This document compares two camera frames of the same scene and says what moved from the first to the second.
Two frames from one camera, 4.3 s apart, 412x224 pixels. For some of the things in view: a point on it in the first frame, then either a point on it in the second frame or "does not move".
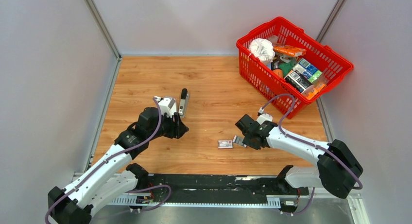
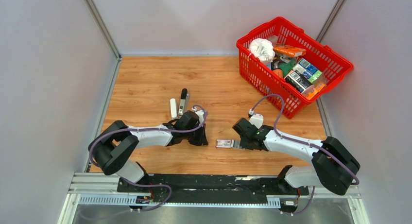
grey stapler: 184,102 does not move
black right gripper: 247,142 does not move
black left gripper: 178,128 -> 202,140
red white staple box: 225,144 does not move
